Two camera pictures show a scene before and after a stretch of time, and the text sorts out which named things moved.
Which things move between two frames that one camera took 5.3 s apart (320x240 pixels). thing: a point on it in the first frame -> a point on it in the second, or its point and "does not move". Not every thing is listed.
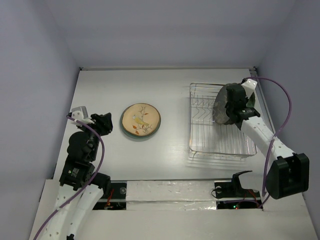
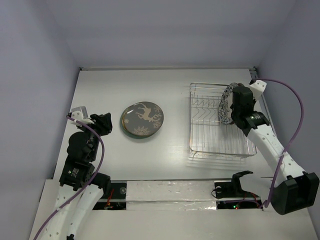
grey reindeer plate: x=220 y=113 -> x=143 y=118
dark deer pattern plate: x=134 y=136 does not move
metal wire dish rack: x=207 y=137 does not move
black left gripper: x=103 y=121 does not move
